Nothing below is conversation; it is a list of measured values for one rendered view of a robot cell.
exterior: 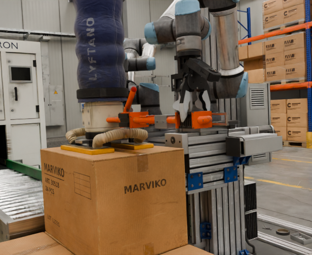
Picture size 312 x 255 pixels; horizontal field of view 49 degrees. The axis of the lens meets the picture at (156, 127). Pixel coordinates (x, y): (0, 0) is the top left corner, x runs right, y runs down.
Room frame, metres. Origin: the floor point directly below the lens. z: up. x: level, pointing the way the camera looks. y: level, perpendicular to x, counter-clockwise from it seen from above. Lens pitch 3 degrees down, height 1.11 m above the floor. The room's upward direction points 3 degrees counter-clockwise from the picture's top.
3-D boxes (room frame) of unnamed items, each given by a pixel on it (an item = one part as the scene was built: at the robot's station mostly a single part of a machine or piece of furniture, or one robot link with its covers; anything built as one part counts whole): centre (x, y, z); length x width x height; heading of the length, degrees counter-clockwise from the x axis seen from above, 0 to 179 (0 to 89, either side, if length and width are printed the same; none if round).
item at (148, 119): (1.44, 0.02, 1.07); 0.93 x 0.30 x 0.04; 35
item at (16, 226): (1.82, 0.44, 0.58); 0.70 x 0.03 x 0.06; 127
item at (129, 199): (1.53, 0.23, 0.74); 0.60 x 0.40 x 0.40; 35
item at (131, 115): (1.33, 0.08, 1.07); 0.10 x 0.08 x 0.06; 125
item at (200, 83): (1.07, -0.11, 1.21); 0.09 x 0.08 x 0.12; 35
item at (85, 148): (1.48, 0.31, 0.97); 0.34 x 0.10 x 0.05; 35
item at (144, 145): (1.59, 0.15, 0.97); 0.34 x 0.10 x 0.05; 35
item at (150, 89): (2.09, 0.04, 1.20); 0.13 x 0.12 x 0.14; 86
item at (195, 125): (1.04, -0.11, 1.07); 0.08 x 0.07 x 0.05; 35
